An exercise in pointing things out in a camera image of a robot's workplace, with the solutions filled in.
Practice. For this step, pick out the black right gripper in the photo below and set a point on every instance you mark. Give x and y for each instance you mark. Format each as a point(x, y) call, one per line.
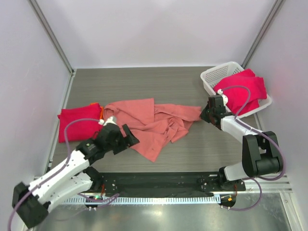
point(203, 114)

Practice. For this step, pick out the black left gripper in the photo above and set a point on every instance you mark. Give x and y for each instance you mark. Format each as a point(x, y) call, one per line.
point(132, 140)

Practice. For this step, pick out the salmon pink t-shirt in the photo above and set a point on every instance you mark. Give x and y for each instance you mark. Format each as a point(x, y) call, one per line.
point(154, 125)

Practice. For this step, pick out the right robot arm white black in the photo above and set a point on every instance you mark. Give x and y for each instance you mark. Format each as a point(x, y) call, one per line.
point(261, 154)

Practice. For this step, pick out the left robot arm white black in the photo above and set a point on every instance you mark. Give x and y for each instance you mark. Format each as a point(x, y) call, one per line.
point(33, 202)

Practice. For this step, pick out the white plastic laundry basket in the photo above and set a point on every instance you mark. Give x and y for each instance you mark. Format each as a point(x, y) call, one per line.
point(215, 74)

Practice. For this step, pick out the crimson t-shirt in basket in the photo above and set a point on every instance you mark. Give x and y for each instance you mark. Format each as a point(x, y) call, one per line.
point(244, 91)

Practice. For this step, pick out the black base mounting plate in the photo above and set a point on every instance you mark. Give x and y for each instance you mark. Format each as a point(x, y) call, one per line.
point(164, 184)

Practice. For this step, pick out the folded crimson t-shirt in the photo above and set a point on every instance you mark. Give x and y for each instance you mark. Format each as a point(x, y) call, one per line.
point(81, 130)

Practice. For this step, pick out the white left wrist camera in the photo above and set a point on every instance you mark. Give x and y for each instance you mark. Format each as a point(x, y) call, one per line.
point(110, 120)

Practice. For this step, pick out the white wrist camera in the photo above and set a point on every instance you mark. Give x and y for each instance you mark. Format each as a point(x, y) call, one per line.
point(110, 120)
point(225, 98)

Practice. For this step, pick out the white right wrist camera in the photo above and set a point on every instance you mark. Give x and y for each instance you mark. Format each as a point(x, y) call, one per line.
point(225, 98)

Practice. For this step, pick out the perforated aluminium rail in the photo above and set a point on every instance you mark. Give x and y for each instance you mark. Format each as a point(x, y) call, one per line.
point(215, 199)

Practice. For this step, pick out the right aluminium frame post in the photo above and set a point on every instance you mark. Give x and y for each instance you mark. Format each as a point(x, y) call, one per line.
point(274, 10)

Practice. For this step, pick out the aluminium frame post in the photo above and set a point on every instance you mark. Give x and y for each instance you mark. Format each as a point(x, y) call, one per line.
point(46, 26)
point(274, 10)

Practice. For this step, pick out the left aluminium frame post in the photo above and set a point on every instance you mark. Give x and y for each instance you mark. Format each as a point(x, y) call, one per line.
point(46, 26)

